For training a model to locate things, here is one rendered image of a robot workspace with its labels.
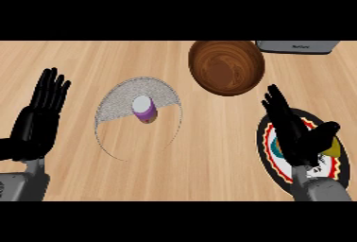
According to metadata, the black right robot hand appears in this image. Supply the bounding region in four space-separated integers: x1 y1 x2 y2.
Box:
259 83 342 167

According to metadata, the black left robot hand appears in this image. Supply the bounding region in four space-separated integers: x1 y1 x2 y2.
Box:
0 67 72 163

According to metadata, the patterned black-rimmed plate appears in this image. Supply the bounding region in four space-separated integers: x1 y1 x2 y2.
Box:
255 107 350 192

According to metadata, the yellow-green cupcake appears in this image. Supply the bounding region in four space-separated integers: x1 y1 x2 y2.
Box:
318 137 343 158

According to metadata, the speckled grey plate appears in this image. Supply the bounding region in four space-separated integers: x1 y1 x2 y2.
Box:
92 76 184 163

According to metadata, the brown wooden bowl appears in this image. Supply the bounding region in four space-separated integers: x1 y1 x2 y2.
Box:
187 41 266 97

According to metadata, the purple can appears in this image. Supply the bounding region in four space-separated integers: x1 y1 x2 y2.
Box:
131 95 159 125

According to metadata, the grey appliance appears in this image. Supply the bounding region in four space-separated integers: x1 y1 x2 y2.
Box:
253 41 342 56

